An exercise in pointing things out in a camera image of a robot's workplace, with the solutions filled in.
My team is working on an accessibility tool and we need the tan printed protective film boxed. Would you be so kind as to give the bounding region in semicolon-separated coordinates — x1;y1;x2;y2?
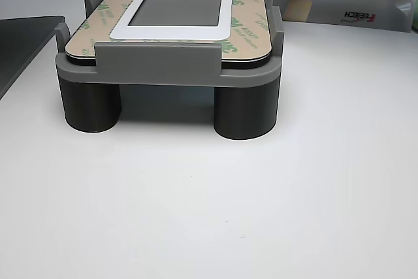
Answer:
65;0;274;63

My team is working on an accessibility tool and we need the tan film scrap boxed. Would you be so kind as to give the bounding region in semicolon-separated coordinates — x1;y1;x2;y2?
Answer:
283;0;314;22

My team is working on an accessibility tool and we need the grey fixture with dark legs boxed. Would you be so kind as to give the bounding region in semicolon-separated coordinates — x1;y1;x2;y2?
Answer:
54;0;285;141

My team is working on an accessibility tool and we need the white framed screen panel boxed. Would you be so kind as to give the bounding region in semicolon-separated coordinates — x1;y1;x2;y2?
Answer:
65;0;274;70

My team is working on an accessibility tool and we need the white cardboard box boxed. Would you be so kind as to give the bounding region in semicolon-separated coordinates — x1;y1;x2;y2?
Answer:
272;0;417;33

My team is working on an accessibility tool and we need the dark grey tray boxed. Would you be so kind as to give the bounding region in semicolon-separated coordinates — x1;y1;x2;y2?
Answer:
0;15;68;100

